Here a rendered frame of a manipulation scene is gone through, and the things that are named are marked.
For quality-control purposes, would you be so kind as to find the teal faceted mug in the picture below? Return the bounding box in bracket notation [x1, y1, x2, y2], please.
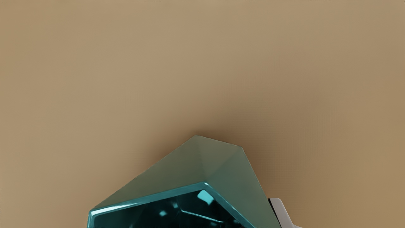
[87, 135, 282, 228]

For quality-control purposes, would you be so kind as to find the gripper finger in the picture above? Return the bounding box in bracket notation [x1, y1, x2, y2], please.
[268, 198, 302, 228]

